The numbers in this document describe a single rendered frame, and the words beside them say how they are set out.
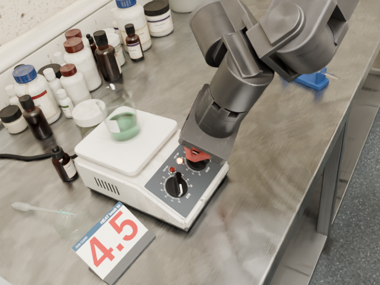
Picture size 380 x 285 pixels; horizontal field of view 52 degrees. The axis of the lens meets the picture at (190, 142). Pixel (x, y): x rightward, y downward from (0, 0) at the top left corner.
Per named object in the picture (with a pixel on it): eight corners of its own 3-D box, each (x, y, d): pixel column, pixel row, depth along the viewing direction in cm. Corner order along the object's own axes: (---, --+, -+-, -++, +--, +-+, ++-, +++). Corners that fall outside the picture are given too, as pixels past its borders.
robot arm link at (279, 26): (307, 19, 35) (333, 54, 42) (256, -62, 40) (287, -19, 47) (204, 93, 40) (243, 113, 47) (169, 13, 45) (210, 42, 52)
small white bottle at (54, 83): (72, 98, 85) (58, 67, 80) (63, 107, 83) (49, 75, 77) (60, 97, 86) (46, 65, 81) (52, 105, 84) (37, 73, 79)
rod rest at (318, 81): (329, 83, 75) (331, 67, 73) (318, 91, 74) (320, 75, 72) (288, 67, 82) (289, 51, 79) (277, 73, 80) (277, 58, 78)
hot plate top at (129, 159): (181, 125, 60) (180, 121, 59) (134, 178, 53) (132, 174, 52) (121, 108, 66) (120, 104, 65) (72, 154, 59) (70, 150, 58)
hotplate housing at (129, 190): (230, 173, 62) (227, 135, 56) (188, 236, 54) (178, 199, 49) (124, 137, 72) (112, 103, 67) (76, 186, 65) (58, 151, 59)
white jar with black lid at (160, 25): (147, 28, 105) (141, 3, 101) (171, 23, 106) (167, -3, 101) (150, 39, 100) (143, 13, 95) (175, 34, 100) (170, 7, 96)
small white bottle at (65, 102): (71, 110, 81) (60, 86, 77) (78, 113, 80) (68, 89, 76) (63, 116, 80) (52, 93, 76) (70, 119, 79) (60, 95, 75)
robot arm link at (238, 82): (241, 81, 38) (288, 77, 40) (216, 29, 41) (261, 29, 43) (216, 120, 44) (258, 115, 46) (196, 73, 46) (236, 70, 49)
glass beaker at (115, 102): (145, 142, 57) (132, 98, 52) (109, 150, 57) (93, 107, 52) (142, 118, 62) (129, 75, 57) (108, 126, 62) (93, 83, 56)
